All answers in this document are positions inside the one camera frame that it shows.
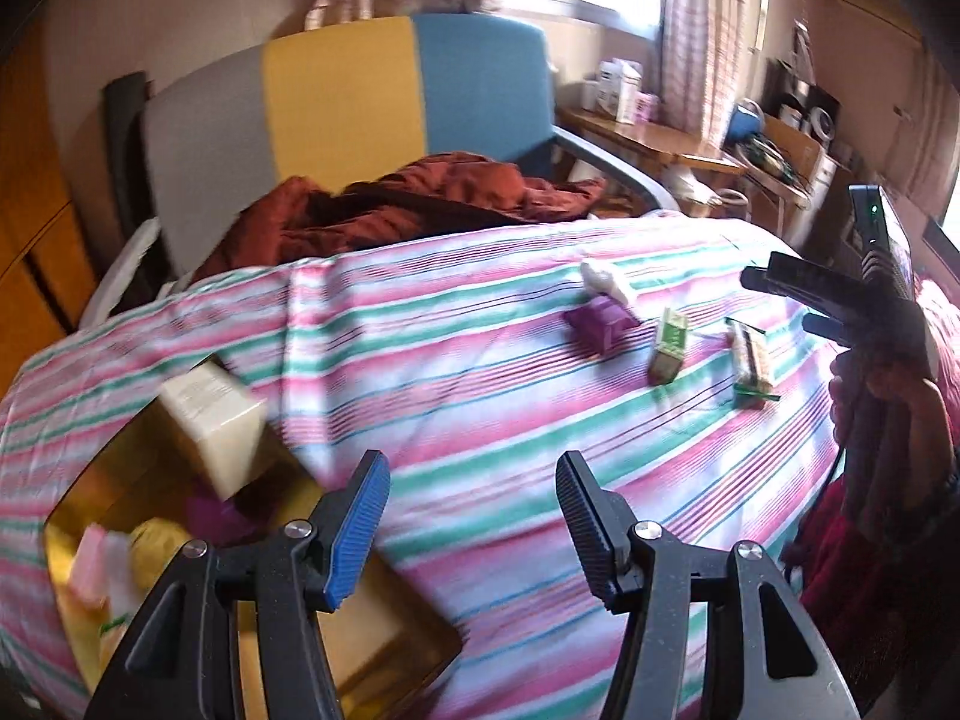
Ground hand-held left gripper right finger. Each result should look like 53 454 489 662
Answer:
555 450 863 720

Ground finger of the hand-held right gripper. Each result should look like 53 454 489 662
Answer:
739 251 886 316
801 313 886 352

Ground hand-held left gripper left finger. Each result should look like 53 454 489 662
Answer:
82 448 392 720

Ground gold metal tin tray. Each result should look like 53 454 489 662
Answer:
41 394 462 720

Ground cream white carton box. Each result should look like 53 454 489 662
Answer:
157 360 269 502

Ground person's right hand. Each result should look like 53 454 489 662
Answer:
827 349 960 541

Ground green edged snack packet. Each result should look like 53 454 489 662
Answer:
726 319 781 410

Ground cardboard box with clutter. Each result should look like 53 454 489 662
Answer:
750 112 833 203

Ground green white small box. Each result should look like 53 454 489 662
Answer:
647 307 691 385

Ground blue round container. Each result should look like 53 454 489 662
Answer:
731 101 766 143

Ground white tube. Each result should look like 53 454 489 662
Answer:
581 259 638 308

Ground striped pink green bedsheet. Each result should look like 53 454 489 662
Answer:
0 214 852 720

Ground purple box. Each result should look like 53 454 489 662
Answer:
564 294 642 359

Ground yellow plush toy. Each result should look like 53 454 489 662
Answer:
127 516 196 616

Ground wooden desk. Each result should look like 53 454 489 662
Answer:
559 105 751 181

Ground white boxes on desk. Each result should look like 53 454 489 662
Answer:
596 58 661 125

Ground pink checked curtain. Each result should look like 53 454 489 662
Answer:
660 0 751 140

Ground person's red clothing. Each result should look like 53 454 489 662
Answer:
780 465 960 713

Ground pink hair roller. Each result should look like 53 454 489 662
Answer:
71 525 136 608

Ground rust red duvet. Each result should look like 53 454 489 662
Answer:
191 152 608 282

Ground white foam piece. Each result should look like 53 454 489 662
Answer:
79 217 162 331

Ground grey yellow blue chair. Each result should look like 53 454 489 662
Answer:
142 13 680 278

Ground black rolled mat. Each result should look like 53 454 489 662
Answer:
103 71 173 286

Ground wooden wardrobe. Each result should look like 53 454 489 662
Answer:
0 22 98 391

